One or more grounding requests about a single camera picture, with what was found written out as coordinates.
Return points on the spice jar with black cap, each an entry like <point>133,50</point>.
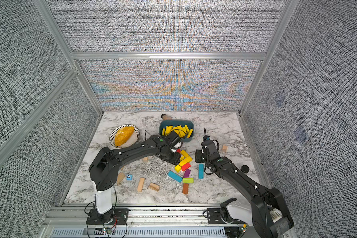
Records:
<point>165,117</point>

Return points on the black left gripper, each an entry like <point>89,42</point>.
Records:
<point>176,160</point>

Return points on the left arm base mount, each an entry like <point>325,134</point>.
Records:
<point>114,216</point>

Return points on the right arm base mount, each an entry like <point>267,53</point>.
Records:
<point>231,211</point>

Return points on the natural wood block front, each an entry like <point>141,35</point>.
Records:
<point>140,184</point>

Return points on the teal plastic bin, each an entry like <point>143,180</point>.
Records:
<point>176,123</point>

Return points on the orange brown block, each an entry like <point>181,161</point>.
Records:
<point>185,188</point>

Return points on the orange sesame bread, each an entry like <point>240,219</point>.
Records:
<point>123,135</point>

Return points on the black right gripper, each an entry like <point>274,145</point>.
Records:
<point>197,154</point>

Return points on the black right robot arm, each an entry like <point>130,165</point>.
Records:
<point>270,215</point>

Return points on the purple block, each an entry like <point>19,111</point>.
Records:
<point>187,173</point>

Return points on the natural wood block left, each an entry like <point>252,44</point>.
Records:
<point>120,178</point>

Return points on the teal long block right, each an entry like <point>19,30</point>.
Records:
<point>201,171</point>

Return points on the grey jar with black lid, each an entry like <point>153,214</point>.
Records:
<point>245,169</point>

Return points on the lime green block front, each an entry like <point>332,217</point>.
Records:
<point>188,180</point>

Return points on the teal flat block front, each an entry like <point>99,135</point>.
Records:
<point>175,176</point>

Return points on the red block lower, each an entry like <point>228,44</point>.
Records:
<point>185,166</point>

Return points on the natural wood arch block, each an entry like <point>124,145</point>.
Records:
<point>154,187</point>

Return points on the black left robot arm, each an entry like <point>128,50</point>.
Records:
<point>105,167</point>

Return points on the light blue letter cube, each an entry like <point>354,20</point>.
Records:
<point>129,177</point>

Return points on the patterned white plate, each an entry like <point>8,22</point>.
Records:
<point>132,140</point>

